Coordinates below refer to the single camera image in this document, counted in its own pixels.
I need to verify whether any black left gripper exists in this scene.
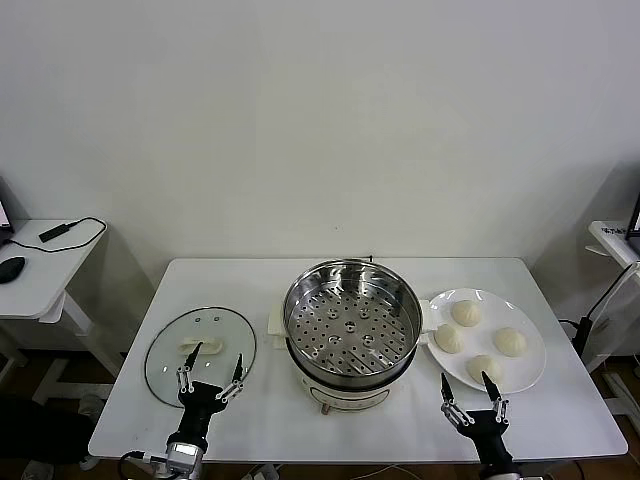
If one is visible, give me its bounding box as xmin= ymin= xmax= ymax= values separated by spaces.
xmin=172 ymin=341 xmax=246 ymax=448

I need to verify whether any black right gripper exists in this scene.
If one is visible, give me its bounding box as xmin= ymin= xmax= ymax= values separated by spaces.
xmin=439 ymin=370 xmax=514 ymax=466

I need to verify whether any glass lid with white handle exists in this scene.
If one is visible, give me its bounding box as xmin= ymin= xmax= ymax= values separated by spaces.
xmin=144 ymin=305 xmax=258 ymax=409

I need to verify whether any white steamed baozi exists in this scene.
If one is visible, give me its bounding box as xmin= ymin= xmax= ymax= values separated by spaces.
xmin=466 ymin=353 xmax=503 ymax=387
xmin=493 ymin=326 xmax=529 ymax=357
xmin=433 ymin=323 xmax=466 ymax=355
xmin=450 ymin=298 xmax=483 ymax=329

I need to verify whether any white oval plate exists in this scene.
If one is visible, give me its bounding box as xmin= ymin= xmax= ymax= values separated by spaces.
xmin=423 ymin=286 xmax=547 ymax=395

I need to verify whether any white sneaker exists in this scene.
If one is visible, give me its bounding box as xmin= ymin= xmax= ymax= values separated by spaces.
xmin=79 ymin=393 xmax=105 ymax=417
xmin=22 ymin=457 xmax=55 ymax=480

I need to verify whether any white side desk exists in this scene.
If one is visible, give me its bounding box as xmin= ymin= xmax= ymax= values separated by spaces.
xmin=0 ymin=217 xmax=126 ymax=401

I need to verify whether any black usb adapter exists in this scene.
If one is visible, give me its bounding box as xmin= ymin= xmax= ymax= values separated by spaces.
xmin=37 ymin=222 xmax=77 ymax=244

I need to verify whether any black computer mouse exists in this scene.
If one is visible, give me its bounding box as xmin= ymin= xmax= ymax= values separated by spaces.
xmin=0 ymin=256 xmax=27 ymax=285

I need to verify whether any dark laptop screen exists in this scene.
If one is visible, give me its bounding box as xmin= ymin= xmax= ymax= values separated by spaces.
xmin=0 ymin=175 xmax=19 ymax=247

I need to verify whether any black desk cable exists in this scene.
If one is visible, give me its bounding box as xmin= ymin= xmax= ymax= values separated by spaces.
xmin=557 ymin=294 xmax=609 ymax=361

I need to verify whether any thin black adapter cable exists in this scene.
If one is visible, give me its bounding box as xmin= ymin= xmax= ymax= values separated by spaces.
xmin=3 ymin=215 xmax=108 ymax=250

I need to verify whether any white hanging cable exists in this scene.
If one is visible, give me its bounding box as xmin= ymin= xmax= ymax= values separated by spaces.
xmin=592 ymin=260 xmax=640 ymax=326

